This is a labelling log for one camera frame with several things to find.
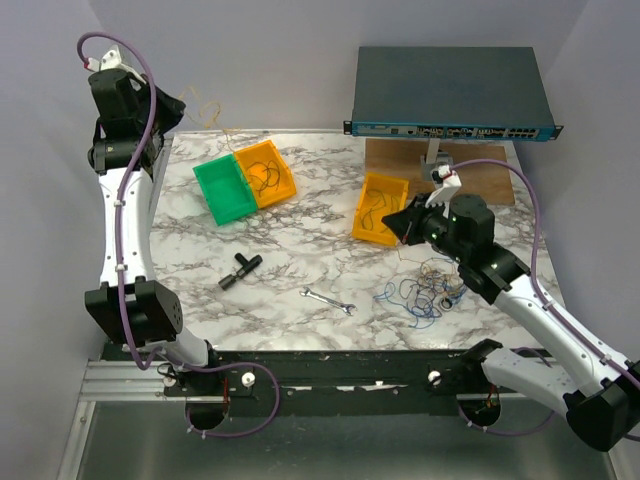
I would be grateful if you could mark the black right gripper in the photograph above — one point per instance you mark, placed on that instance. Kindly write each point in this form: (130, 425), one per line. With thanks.
(406, 223)

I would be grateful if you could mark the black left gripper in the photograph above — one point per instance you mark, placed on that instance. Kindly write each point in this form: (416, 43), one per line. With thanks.
(171, 111)

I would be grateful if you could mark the yellow bin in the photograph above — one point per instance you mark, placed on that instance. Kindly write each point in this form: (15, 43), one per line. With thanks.
(381, 195)
(267, 174)

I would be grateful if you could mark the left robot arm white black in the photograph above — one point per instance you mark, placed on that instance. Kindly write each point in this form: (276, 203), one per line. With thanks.
(132, 308)

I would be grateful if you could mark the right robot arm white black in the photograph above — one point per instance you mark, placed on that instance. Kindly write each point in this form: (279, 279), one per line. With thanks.
(595, 387)

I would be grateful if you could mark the green plastic bin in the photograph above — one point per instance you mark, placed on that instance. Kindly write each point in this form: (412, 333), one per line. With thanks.
(225, 189)

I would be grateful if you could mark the silver ratchet wrench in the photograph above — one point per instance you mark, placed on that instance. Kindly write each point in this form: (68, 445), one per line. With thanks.
(446, 304)

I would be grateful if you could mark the silver open-end wrench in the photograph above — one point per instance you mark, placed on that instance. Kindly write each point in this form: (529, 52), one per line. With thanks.
(346, 308)

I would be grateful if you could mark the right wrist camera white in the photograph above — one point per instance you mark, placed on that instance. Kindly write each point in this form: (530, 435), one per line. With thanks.
(447, 183)

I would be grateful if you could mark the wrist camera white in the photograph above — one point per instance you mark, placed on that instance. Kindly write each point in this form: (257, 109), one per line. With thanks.
(114, 58)
(447, 183)

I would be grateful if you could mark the metal switch stand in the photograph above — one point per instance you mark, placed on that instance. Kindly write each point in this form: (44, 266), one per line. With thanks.
(432, 158)

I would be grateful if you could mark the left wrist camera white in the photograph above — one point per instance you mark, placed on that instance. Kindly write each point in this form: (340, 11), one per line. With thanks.
(114, 58)

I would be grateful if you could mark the aluminium table frame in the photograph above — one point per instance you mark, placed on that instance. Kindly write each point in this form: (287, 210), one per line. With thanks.
(124, 432)

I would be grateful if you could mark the blue network switch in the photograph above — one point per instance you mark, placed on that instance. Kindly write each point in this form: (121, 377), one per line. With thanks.
(450, 93)

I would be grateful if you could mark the black T-handle tool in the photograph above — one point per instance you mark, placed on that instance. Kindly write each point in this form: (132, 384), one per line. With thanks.
(246, 267)

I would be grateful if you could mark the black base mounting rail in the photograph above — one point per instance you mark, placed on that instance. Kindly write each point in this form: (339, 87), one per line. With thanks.
(267, 384)

